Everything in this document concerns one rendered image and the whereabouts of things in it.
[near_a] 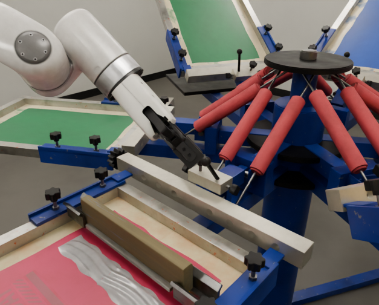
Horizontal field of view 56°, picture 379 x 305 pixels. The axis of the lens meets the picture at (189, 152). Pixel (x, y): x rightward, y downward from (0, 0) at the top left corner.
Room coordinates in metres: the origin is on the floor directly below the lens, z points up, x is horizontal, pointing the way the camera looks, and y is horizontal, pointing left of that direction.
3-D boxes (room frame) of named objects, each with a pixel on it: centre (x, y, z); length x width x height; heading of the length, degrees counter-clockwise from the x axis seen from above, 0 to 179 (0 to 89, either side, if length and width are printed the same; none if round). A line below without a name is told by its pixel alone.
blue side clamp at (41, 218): (0.88, 0.32, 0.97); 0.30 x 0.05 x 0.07; 138
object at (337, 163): (1.30, -0.43, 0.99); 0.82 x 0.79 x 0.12; 138
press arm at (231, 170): (0.93, -0.10, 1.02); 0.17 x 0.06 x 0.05; 138
